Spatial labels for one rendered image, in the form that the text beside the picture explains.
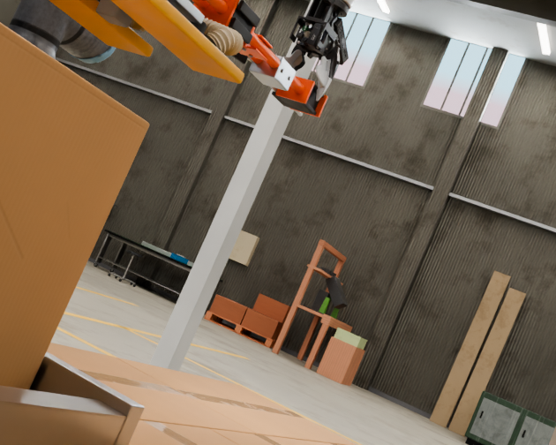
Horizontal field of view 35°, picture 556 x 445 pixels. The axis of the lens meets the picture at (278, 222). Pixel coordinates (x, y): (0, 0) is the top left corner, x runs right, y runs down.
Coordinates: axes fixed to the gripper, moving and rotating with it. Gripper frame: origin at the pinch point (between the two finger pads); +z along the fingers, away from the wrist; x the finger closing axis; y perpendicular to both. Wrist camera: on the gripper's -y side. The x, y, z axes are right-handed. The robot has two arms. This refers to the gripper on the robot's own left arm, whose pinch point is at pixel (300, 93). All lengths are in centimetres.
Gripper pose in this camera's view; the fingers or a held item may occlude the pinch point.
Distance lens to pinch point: 186.2
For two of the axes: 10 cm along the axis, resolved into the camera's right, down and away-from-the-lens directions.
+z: -4.0, 9.1, -0.8
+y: -4.2, -2.6, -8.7
